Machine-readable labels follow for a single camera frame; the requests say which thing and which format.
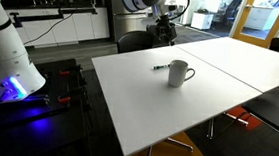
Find stainless steel refrigerator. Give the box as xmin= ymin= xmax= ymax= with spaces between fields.
xmin=98 ymin=0 xmax=151 ymax=45

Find white kitchen cabinets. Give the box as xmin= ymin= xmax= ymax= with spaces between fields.
xmin=1 ymin=0 xmax=113 ymax=54

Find white rolling cabinet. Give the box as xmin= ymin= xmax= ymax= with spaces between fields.
xmin=190 ymin=11 xmax=216 ymax=32

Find black hanging cable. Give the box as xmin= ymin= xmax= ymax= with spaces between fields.
xmin=23 ymin=8 xmax=75 ymax=50

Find orange clamp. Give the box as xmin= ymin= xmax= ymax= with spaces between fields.
xmin=59 ymin=69 xmax=72 ymax=77
xmin=56 ymin=95 xmax=73 ymax=104

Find orange framed glass door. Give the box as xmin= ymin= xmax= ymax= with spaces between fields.
xmin=230 ymin=0 xmax=279 ymax=50

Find green marker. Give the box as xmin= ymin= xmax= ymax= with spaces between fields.
xmin=152 ymin=62 xmax=172 ymax=72

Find black robot mount table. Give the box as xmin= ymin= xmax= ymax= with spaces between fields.
xmin=0 ymin=52 xmax=99 ymax=156

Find white drawer unit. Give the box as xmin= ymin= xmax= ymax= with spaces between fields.
xmin=243 ymin=5 xmax=274 ymax=32

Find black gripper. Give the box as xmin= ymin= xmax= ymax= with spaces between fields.
xmin=154 ymin=13 xmax=180 ymax=47

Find black metal bar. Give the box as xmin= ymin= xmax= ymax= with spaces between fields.
xmin=7 ymin=0 xmax=99 ymax=34

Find black kitchen countertop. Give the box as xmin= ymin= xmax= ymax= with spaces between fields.
xmin=0 ymin=0 xmax=106 ymax=18

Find dark office chair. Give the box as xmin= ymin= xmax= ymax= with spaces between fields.
xmin=223 ymin=0 xmax=244 ymax=27

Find white ceramic mug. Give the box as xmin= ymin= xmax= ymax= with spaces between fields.
xmin=167 ymin=58 xmax=197 ymax=90

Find metal table leg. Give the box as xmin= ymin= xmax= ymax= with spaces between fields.
xmin=206 ymin=117 xmax=217 ymax=140
xmin=143 ymin=135 xmax=196 ymax=156

